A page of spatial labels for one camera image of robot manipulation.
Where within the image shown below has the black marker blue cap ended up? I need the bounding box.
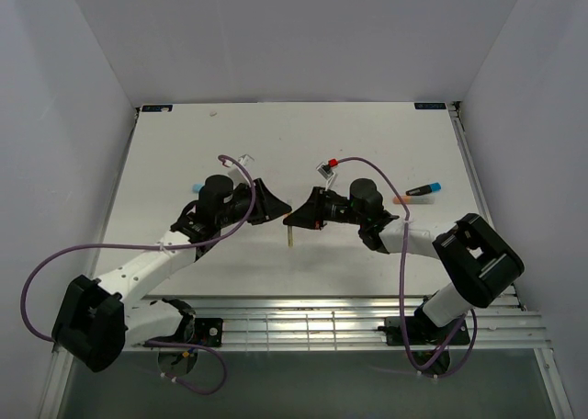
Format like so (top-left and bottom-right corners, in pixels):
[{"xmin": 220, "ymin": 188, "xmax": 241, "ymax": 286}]
[{"xmin": 405, "ymin": 182, "xmax": 442, "ymax": 197}]

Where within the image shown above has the peach cap clear highlighter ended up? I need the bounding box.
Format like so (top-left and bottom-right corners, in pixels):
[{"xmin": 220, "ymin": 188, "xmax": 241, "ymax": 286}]
[{"xmin": 392, "ymin": 195, "xmax": 435, "ymax": 205}]

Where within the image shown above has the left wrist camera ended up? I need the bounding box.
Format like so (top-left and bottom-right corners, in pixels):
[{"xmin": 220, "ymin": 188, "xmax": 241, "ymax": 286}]
[{"xmin": 222, "ymin": 154, "xmax": 254, "ymax": 187}]

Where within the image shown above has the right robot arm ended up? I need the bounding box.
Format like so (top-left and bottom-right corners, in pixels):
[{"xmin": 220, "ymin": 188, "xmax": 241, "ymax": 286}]
[{"xmin": 284, "ymin": 178, "xmax": 525, "ymax": 344}]

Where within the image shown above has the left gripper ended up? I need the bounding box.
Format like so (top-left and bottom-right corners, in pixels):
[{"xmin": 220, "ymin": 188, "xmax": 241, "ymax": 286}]
[{"xmin": 217, "ymin": 177, "xmax": 292, "ymax": 228}]

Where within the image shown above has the left blue corner label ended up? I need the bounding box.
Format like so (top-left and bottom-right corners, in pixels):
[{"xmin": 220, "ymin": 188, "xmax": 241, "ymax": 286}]
[{"xmin": 140, "ymin": 104, "xmax": 174, "ymax": 113}]

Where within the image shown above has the blue corner label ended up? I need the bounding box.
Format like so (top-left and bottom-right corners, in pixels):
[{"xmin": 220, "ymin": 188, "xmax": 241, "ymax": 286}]
[
  {"xmin": 413, "ymin": 102, "xmax": 447, "ymax": 110},
  {"xmin": 140, "ymin": 104, "xmax": 174, "ymax": 113}
]

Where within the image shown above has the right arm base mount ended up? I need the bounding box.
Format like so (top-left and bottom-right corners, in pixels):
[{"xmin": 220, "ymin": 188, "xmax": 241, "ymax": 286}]
[{"xmin": 377, "ymin": 316, "xmax": 470, "ymax": 346}]

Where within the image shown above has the right blue corner label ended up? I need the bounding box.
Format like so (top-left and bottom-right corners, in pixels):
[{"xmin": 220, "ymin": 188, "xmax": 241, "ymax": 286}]
[{"xmin": 413, "ymin": 102, "xmax": 447, "ymax": 110}]

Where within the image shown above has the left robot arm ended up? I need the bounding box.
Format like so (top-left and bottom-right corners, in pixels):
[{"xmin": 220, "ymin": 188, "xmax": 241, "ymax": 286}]
[{"xmin": 51, "ymin": 175, "xmax": 291, "ymax": 372}]

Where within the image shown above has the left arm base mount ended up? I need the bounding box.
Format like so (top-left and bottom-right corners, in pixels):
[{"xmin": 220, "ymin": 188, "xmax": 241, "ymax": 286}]
[{"xmin": 148, "ymin": 317, "xmax": 223, "ymax": 347}]

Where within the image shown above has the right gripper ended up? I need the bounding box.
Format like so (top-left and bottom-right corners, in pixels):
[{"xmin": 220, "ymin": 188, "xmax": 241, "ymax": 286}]
[{"xmin": 283, "ymin": 187, "xmax": 366, "ymax": 230}]

